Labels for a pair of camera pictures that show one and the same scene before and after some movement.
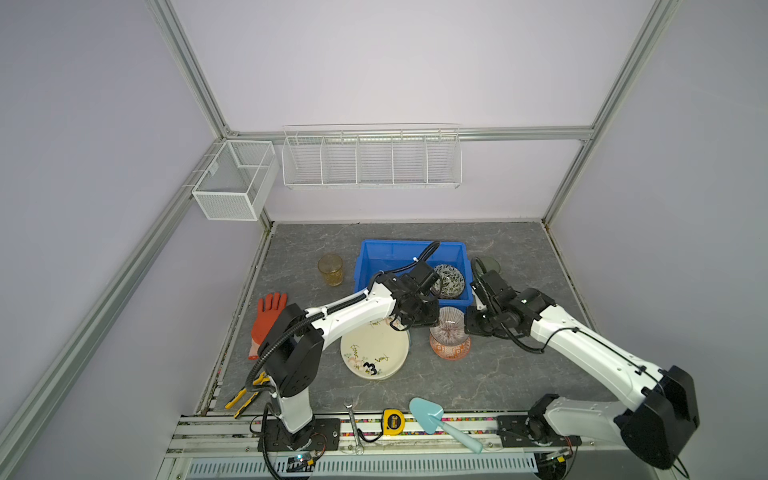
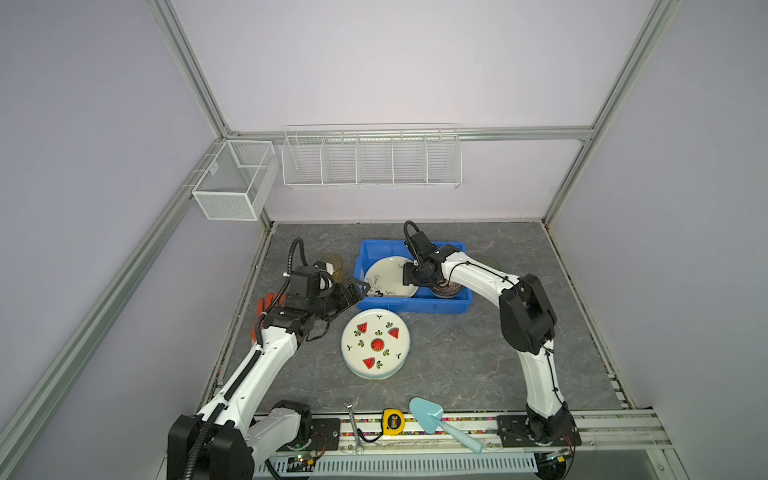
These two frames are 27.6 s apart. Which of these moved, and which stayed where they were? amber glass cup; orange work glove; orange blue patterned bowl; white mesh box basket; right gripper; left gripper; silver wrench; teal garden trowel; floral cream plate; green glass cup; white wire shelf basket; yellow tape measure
Moved: floral cream plate; left gripper; right gripper; orange blue patterned bowl
Stayed: white wire shelf basket; amber glass cup; white mesh box basket; yellow tape measure; green glass cup; teal garden trowel; orange work glove; silver wrench
